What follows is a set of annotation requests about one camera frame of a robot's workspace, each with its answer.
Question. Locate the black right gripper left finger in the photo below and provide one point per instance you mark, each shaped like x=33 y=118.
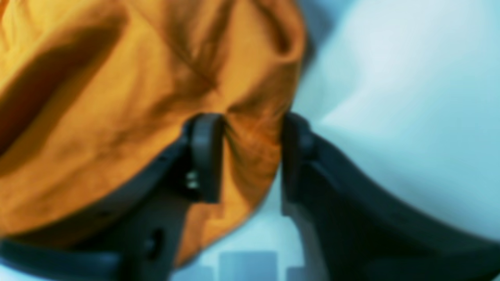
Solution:
x=133 y=233

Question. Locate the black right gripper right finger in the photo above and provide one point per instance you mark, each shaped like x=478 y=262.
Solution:
x=363 y=232

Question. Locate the orange t-shirt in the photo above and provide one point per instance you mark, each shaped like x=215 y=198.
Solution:
x=93 y=90

